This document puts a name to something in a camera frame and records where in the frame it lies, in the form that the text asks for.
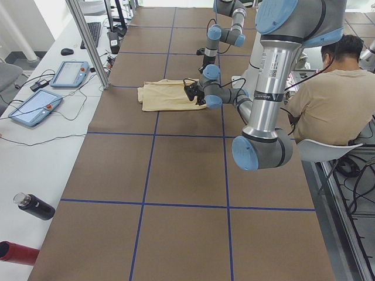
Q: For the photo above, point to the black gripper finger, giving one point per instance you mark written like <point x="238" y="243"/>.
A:
<point x="200" y="102"/>

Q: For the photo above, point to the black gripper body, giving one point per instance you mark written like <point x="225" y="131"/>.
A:
<point x="207" y="61"/>
<point x="200" y="101"/>

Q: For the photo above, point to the cream long-sleeve graphic shirt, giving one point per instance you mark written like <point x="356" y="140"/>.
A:
<point x="165" y="95"/>

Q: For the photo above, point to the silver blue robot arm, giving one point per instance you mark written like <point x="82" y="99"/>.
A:
<point x="284" y="29"/>
<point x="233" y="36"/>

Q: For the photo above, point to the black keyboard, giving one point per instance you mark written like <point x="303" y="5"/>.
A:
<point x="95" y="31"/>

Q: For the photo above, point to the far blue teach pendant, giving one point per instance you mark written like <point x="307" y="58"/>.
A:
<point x="70" y="74"/>

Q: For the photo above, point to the blue teach pendant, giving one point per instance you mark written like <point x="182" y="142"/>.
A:
<point x="70" y="74"/>
<point x="36" y="108"/>

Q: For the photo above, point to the black computer mouse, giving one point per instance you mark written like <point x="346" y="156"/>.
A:
<point x="66" y="51"/>

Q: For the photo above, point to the person in beige shirt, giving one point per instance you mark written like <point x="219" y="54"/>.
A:
<point x="335" y="106"/>

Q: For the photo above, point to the near blue teach pendant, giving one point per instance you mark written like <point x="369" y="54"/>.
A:
<point x="36" y="108"/>

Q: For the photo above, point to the black water bottle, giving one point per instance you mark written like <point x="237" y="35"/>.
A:
<point x="34" y="206"/>

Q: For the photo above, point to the red cylinder bottle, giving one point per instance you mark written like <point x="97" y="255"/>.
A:
<point x="20" y="254"/>

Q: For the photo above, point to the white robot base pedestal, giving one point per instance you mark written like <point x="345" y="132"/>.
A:
<point x="249" y="64"/>

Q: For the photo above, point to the aluminium frame post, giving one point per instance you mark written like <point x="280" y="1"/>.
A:
<point x="86" y="36"/>

